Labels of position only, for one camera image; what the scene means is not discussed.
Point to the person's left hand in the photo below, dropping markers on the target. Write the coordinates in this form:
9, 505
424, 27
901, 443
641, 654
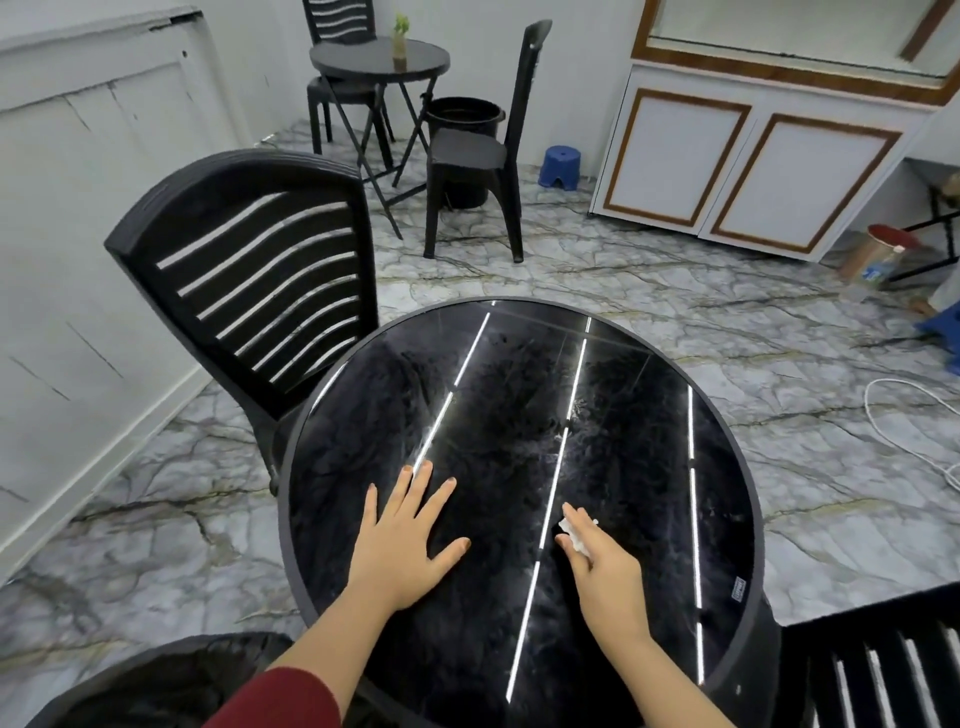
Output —
397, 555

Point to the person's right hand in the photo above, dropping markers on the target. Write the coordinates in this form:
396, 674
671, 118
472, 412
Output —
611, 589

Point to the person's left little finger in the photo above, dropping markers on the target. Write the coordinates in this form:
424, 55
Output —
369, 514

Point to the person's left thumb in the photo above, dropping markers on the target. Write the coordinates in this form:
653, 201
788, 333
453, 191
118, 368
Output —
452, 553

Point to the person's left middle finger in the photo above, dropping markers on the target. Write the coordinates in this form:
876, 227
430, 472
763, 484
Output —
420, 491

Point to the person's right thumb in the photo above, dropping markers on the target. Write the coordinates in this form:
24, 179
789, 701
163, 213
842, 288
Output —
568, 551

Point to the white tissue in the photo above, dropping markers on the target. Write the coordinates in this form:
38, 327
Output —
576, 537

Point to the person's right forearm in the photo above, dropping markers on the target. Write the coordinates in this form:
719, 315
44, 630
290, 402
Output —
664, 686

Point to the person's left forearm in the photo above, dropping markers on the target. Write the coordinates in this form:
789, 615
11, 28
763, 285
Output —
337, 645

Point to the large round black glossy table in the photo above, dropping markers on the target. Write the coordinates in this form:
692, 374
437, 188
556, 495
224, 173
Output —
517, 450

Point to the white sticker label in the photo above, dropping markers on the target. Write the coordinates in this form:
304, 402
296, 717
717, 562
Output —
740, 589

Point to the red sleeve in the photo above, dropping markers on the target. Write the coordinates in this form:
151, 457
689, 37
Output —
281, 701

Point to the black slatted plastic chair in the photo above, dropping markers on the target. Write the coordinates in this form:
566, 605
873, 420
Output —
255, 277
870, 660
480, 150
341, 30

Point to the black bin with bag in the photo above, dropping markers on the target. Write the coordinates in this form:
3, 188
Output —
165, 682

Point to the small blue plastic stool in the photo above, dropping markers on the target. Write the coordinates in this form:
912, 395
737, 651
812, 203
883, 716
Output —
559, 166

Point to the black plastic bucket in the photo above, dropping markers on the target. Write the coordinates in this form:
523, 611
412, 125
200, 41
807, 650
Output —
465, 114

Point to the bottle with red lid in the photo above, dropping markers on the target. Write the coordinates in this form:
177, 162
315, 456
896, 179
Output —
874, 259

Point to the white cabinet with brown trim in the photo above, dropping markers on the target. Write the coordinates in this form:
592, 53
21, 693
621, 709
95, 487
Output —
750, 157

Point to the small round black folding table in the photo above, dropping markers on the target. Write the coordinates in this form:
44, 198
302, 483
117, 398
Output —
375, 60

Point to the small vase with green plant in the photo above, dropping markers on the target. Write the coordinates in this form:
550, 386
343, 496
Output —
400, 37

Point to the black folding table legs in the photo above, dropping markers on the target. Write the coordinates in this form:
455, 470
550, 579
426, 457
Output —
946, 225

